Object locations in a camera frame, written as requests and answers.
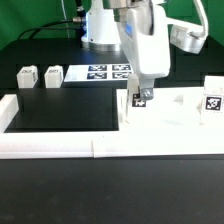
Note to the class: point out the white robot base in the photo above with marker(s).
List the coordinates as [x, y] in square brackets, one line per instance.
[101, 29]

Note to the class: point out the white U-shaped obstacle fence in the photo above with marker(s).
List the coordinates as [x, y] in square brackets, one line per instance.
[197, 140]

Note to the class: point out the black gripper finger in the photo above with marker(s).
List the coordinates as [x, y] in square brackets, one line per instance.
[146, 89]

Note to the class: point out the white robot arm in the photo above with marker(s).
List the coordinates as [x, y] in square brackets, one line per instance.
[146, 32]

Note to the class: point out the white marker board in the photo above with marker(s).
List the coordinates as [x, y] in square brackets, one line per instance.
[98, 72]

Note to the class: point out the white square tabletop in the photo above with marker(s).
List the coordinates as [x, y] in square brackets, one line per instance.
[170, 107]

